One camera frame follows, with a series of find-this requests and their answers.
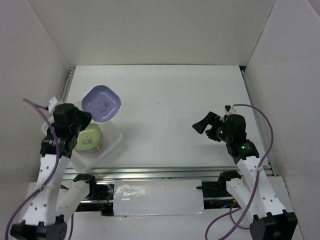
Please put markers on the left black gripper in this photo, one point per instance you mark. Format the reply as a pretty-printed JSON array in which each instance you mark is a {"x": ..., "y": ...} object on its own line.
[{"x": 86, "y": 116}]

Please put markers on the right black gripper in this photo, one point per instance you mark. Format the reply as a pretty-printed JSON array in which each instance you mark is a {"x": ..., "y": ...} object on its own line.
[{"x": 212, "y": 118}]

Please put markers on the green plate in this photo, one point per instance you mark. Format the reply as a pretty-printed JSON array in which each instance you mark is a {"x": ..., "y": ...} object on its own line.
[{"x": 89, "y": 140}]

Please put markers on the purple plate back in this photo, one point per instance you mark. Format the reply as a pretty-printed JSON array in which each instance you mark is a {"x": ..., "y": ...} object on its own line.
[{"x": 102, "y": 103}]

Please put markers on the white plastic bin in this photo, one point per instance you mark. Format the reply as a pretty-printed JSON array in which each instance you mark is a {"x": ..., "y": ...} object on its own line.
[{"x": 110, "y": 140}]

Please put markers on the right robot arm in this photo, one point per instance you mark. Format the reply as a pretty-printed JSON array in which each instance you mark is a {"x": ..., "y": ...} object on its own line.
[{"x": 249, "y": 184}]

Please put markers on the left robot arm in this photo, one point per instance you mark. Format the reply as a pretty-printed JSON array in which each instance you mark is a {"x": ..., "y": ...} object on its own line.
[{"x": 42, "y": 215}]

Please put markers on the white cover panel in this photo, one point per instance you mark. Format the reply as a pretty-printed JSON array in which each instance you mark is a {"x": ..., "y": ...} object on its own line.
[{"x": 158, "y": 198}]

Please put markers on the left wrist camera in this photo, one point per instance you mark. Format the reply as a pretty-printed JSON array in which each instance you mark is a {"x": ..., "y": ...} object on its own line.
[{"x": 52, "y": 104}]

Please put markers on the aluminium rail frame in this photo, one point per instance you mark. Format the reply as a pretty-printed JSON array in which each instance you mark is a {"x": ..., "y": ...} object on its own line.
[{"x": 160, "y": 104}]

